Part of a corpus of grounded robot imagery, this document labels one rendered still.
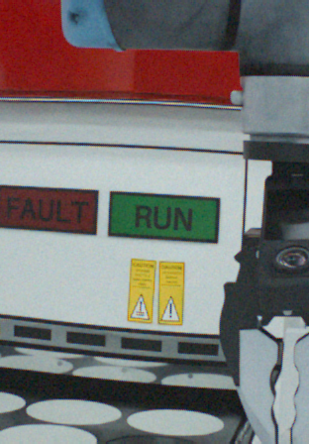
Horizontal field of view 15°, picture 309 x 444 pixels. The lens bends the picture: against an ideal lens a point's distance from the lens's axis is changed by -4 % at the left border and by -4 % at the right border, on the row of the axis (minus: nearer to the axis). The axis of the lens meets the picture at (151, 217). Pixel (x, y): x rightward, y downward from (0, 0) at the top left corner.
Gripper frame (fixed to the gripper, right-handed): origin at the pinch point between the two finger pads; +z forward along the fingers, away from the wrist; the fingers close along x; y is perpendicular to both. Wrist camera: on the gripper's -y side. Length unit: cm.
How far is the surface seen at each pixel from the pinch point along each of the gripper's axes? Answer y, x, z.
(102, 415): 37.7, 21.3, 8.8
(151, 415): 39.6, 16.6, 9.0
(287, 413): 13.4, 0.6, 1.5
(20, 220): 48, 33, -10
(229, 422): 39.5, 8.3, 9.3
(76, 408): 39.4, 24.5, 8.7
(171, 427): 35.7, 13.7, 9.1
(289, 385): 13.4, 0.5, -0.8
